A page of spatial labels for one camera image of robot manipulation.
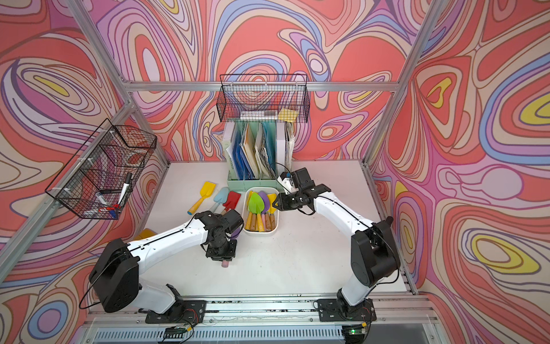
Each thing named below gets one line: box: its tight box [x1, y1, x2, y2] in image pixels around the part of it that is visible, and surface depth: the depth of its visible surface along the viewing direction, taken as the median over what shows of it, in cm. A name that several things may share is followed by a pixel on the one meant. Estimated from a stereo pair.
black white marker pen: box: [117, 172, 133, 206], surface depth 70 cm
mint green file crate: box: [222, 121, 296, 191], surface depth 101 cm
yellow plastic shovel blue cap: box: [186, 181, 217, 216], surface depth 109 cm
